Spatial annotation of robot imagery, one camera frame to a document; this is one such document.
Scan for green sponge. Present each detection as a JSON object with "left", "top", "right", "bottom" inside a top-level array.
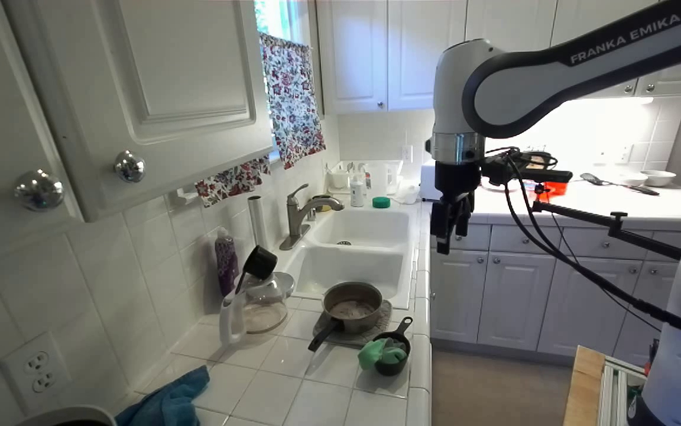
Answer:
[{"left": 371, "top": 197, "right": 393, "bottom": 209}]

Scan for grey quilted pot holder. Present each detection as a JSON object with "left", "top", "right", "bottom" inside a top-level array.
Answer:
[{"left": 309, "top": 300, "right": 390, "bottom": 351}]

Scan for steel frying pan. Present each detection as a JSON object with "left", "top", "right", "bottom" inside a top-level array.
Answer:
[{"left": 307, "top": 281, "right": 382, "bottom": 353}]

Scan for paper towel roll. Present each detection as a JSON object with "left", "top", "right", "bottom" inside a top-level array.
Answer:
[{"left": 249, "top": 197, "right": 267, "bottom": 249}]

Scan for white far upper cabinets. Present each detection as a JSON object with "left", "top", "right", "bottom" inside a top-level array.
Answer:
[{"left": 315, "top": 0, "right": 681, "bottom": 115}]

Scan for purple soap bottle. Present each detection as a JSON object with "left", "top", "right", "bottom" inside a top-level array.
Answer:
[{"left": 209, "top": 227, "right": 239, "bottom": 296}]

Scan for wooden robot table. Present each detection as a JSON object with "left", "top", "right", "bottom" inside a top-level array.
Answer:
[{"left": 562, "top": 345, "right": 605, "bottom": 426}]

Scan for blue cloth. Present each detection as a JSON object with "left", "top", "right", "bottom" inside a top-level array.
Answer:
[{"left": 116, "top": 366, "right": 211, "bottom": 426}]

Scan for chrome kitchen faucet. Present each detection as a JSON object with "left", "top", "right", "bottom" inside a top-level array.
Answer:
[{"left": 280, "top": 188, "right": 342, "bottom": 251}]

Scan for floral window curtain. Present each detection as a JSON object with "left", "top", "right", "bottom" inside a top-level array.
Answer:
[{"left": 194, "top": 34, "right": 327, "bottom": 206}]

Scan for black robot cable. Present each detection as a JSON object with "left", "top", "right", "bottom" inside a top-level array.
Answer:
[{"left": 496, "top": 150, "right": 681, "bottom": 345}]

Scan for glass coffee carafe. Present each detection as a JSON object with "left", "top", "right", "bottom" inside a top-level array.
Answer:
[{"left": 236, "top": 247, "right": 293, "bottom": 333}]

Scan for white lower kitchen cabinets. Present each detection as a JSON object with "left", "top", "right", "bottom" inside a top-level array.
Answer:
[{"left": 431, "top": 225, "right": 677, "bottom": 364}]

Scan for small black pot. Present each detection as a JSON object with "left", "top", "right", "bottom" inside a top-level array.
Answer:
[{"left": 358, "top": 318, "right": 413, "bottom": 376}]

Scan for white wall power outlet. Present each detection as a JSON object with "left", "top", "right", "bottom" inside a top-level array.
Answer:
[{"left": 0, "top": 333, "right": 69, "bottom": 412}]

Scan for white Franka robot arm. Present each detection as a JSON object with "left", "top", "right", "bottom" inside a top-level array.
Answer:
[{"left": 427, "top": 0, "right": 681, "bottom": 426}]

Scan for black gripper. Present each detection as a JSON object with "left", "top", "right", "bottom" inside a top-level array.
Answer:
[{"left": 431, "top": 163, "right": 479, "bottom": 253}]

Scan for round chrome cabinet knob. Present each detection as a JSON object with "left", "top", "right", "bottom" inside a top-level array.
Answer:
[
  {"left": 12, "top": 169, "right": 64, "bottom": 211},
  {"left": 114, "top": 151, "right": 146, "bottom": 182}
]

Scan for white bowl rim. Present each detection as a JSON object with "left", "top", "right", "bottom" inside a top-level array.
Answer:
[{"left": 16, "top": 404, "right": 116, "bottom": 426}]

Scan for white upper cabinet door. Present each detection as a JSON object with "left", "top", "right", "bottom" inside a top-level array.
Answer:
[{"left": 5, "top": 0, "right": 273, "bottom": 219}]

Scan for white kitchen sink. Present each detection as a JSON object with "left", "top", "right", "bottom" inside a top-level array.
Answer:
[{"left": 284, "top": 209, "right": 413, "bottom": 308}]

